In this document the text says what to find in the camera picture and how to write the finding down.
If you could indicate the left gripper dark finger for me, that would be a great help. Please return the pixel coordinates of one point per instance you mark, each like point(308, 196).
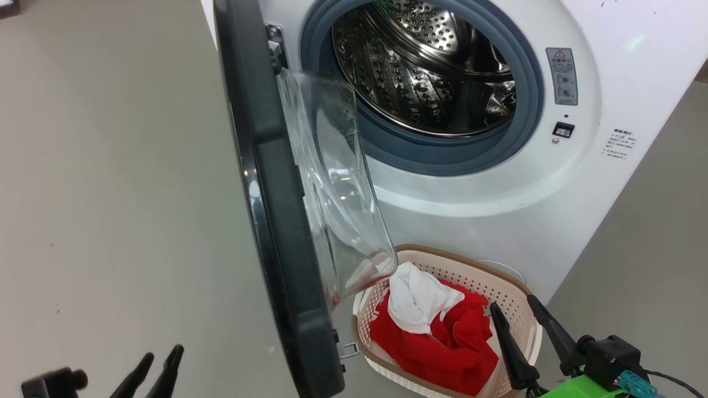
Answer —
point(166, 376)
point(135, 381)

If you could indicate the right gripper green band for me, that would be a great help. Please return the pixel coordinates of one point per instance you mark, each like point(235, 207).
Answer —
point(575, 389)

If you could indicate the red cloth garment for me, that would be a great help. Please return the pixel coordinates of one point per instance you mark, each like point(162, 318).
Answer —
point(442, 365)
point(470, 315)

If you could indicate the white cloth garment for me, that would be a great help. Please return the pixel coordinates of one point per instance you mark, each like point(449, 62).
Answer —
point(415, 304)

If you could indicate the dark round washing machine door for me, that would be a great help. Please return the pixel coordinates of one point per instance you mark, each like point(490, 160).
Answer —
point(276, 193)

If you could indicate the cream perforated laundry basket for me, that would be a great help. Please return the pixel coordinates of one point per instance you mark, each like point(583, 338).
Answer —
point(498, 287)

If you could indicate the white front-load washing machine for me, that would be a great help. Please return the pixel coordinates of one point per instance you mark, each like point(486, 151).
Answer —
point(498, 221)

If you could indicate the grey rubber door gasket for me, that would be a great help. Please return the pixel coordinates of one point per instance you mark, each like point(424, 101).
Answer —
point(442, 157)

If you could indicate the black door latch socket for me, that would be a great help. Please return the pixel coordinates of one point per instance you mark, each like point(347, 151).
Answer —
point(563, 130)

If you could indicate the grey warning sticker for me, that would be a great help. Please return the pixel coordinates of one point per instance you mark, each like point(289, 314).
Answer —
point(562, 77)

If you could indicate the perforated steel washer drum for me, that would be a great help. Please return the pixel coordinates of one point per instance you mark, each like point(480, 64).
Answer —
point(415, 83)

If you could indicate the dark background object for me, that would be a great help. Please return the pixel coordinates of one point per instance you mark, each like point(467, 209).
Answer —
point(8, 6)

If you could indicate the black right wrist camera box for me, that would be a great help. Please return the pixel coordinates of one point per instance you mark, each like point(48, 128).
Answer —
point(611, 356)

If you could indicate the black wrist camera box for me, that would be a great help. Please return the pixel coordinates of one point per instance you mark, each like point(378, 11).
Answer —
point(611, 356)
point(50, 384)

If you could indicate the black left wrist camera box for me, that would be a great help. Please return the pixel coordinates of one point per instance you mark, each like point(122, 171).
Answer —
point(50, 384)

